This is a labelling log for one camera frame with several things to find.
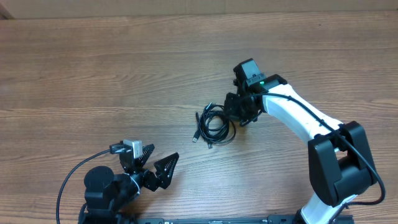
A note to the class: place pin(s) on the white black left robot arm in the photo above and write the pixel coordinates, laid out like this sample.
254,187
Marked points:
107,193

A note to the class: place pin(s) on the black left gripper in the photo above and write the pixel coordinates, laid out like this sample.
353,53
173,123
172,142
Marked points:
151,183

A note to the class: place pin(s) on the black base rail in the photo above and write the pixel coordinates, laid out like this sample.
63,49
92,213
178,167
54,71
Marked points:
271,219

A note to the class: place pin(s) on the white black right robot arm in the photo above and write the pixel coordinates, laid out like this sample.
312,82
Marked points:
340,162

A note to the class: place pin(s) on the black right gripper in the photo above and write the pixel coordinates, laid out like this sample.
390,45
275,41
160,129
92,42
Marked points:
231,109

